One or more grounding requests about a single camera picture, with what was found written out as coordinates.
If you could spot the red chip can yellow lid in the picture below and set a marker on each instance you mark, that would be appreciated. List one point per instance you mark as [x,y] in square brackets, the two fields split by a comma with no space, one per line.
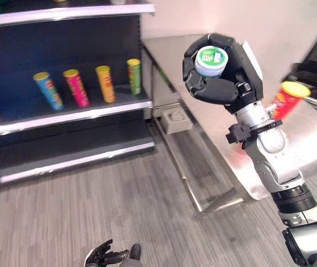
[289,101]

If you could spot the blue chip can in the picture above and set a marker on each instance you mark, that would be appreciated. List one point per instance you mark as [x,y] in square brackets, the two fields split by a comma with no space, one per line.
[48,91]

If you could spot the black office chair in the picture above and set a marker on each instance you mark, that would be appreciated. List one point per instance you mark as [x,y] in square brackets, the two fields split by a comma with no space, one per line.
[315,64]

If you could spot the orange yellow chip can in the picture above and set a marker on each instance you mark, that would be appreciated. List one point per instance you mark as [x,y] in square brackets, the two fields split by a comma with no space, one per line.
[106,83]

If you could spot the green label chip can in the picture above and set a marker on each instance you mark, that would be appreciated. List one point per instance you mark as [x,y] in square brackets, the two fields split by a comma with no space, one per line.
[211,61]

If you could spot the grey floor socket box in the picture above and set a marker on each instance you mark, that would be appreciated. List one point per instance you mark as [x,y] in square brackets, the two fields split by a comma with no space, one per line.
[176,119]

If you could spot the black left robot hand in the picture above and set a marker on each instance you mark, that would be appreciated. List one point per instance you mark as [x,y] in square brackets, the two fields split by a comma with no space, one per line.
[111,254]

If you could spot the stainless steel table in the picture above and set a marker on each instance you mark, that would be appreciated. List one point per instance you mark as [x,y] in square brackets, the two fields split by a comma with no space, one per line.
[202,111]

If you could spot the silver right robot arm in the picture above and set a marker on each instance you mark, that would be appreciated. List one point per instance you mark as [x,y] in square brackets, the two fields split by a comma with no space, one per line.
[283,172]

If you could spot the dark shelf unit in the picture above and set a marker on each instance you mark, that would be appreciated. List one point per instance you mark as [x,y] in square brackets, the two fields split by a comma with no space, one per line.
[63,89]

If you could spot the pink chip can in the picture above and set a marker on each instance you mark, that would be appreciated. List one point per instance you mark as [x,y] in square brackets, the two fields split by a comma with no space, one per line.
[77,88]

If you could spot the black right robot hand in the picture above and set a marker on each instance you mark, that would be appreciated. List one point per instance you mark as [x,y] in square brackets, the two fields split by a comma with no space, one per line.
[216,89]

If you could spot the light green chip can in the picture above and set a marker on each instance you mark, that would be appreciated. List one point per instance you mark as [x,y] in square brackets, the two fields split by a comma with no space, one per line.
[134,76]

